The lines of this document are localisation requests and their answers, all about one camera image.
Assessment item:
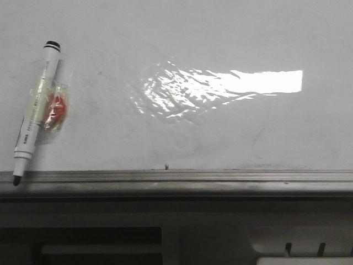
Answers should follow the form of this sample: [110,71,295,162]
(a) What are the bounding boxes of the white cabinet below whiteboard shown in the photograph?
[1,198,352,264]

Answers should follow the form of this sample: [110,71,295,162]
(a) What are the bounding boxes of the white black whiteboard marker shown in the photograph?
[13,40,61,187]

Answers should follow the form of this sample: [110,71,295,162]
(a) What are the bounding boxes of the red magnet taped to marker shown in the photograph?
[43,83,69,132]

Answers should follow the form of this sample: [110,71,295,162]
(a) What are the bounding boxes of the aluminium whiteboard tray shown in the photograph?
[1,169,352,200]

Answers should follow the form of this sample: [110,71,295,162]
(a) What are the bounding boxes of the white whiteboard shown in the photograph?
[1,1,352,171]

